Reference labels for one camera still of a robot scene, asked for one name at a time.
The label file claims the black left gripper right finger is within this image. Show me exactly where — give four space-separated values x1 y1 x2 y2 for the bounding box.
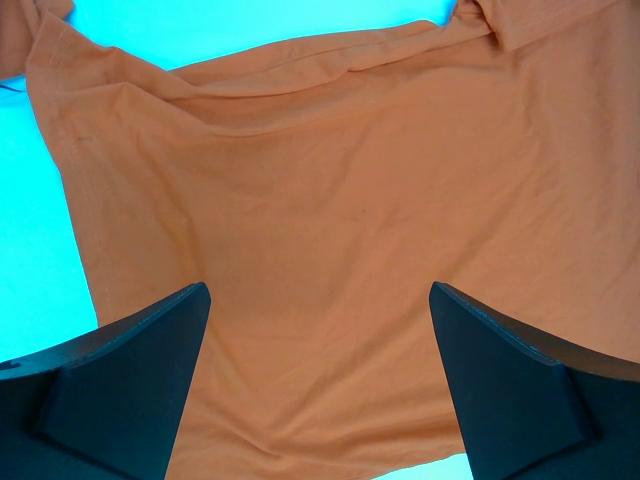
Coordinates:
429 282 639 480

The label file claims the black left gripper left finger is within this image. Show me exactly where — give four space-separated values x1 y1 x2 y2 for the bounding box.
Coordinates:
1 283 211 479

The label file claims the orange t shirt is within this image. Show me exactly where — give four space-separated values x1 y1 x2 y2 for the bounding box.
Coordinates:
1 1 639 479

